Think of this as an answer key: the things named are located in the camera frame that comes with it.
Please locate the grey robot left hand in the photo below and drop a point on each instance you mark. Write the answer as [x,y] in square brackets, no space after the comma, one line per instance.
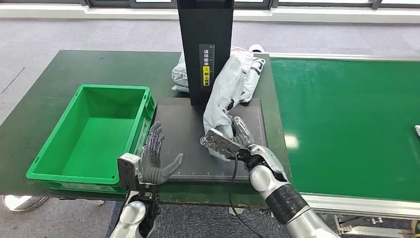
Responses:
[152,167]

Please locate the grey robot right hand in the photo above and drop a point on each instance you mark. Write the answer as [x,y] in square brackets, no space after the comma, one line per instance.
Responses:
[242,131]

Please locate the grey mailer parcel red mark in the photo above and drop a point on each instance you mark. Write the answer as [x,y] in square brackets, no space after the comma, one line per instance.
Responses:
[226,92]

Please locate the white mailer black red print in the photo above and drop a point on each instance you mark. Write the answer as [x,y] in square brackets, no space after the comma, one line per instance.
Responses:
[417,130]

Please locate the black inbound scanner machine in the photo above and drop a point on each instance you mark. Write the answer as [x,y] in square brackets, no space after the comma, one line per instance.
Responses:
[183,131]

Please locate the white mailer parcel black print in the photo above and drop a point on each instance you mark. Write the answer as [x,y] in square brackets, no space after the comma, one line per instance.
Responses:
[257,70]

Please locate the crumpled grey-white mailer parcel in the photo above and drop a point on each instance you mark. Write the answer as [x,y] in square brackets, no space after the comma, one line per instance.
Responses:
[180,75]

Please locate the green conveyor belt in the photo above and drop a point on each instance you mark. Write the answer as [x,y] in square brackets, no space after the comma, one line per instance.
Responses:
[328,98]

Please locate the green plastic crate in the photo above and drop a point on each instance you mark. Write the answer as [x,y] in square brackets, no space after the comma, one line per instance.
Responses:
[98,138]

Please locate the small pale table foot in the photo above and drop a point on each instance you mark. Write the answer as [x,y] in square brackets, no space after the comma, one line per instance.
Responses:
[239,212]
[96,202]

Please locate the black yellow ruler label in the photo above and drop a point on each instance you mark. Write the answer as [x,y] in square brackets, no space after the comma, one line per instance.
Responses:
[206,67]

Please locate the dark green table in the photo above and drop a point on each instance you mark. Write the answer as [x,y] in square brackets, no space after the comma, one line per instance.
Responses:
[65,69]

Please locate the chrome round table base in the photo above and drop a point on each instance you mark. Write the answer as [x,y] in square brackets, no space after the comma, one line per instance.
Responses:
[22,203]

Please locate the white window sill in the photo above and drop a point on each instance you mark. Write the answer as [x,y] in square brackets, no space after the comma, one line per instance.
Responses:
[65,13]

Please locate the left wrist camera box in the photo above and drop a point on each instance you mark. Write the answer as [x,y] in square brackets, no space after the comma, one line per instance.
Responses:
[128,170]

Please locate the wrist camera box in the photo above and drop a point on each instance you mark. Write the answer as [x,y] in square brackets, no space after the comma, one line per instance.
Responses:
[220,143]
[128,170]

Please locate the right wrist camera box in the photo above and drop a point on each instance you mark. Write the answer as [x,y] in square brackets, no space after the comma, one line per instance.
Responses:
[220,143]

